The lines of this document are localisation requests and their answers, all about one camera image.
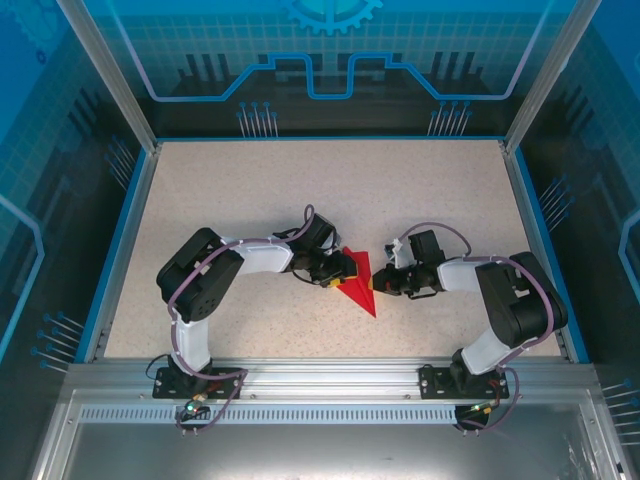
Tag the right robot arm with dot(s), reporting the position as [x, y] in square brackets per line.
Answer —
[460, 272]

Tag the red paper sheet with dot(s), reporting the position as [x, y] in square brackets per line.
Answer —
[357, 295]

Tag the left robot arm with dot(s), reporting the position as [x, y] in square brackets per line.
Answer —
[260, 257]

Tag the aluminium frame post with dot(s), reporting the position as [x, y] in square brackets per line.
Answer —
[545, 75]
[107, 75]

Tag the blue table edge strip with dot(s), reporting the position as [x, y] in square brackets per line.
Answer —
[112, 260]
[550, 260]

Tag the aluminium mounting beam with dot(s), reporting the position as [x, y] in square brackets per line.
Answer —
[330, 375]

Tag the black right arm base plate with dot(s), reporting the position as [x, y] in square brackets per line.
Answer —
[430, 382]

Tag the blue panel with gear print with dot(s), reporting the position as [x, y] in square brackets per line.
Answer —
[200, 50]

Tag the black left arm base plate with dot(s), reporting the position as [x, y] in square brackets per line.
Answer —
[162, 385]

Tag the aluminium side rail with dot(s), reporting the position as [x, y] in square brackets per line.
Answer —
[132, 240]
[530, 240]

